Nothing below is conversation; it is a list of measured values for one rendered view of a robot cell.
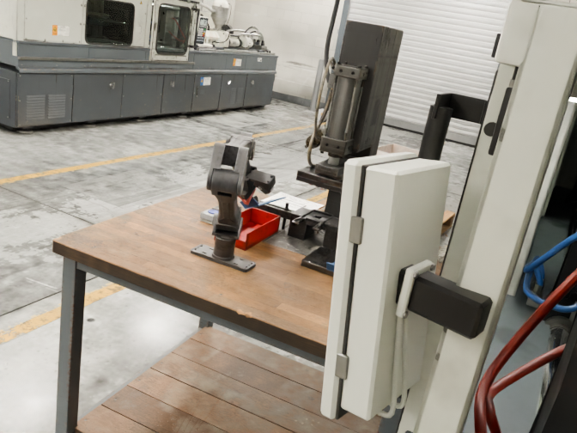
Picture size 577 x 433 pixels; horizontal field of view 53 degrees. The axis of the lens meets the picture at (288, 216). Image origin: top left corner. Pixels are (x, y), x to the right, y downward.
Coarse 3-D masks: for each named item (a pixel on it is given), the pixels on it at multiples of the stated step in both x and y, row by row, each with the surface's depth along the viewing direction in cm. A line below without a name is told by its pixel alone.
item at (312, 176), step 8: (328, 160) 196; (336, 160) 195; (344, 160) 212; (304, 168) 201; (312, 168) 203; (320, 168) 193; (328, 168) 192; (336, 168) 191; (296, 176) 198; (304, 176) 197; (312, 176) 196; (320, 176) 195; (328, 176) 196; (336, 176) 191; (312, 184) 197; (320, 184) 195; (328, 184) 194; (336, 184) 193
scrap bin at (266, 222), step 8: (248, 216) 208; (256, 216) 209; (264, 216) 208; (272, 216) 206; (280, 216) 205; (248, 224) 207; (256, 224) 209; (264, 224) 194; (272, 224) 200; (248, 232) 200; (256, 232) 189; (264, 232) 196; (272, 232) 202; (240, 240) 185; (248, 240) 185; (256, 240) 191; (240, 248) 186; (248, 248) 187
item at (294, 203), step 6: (282, 192) 253; (270, 198) 242; (282, 198) 246; (288, 198) 247; (294, 198) 248; (300, 198) 250; (276, 204) 236; (282, 204) 238; (288, 204) 239; (294, 204) 240; (300, 204) 242; (306, 204) 243; (312, 204) 244; (318, 204) 245
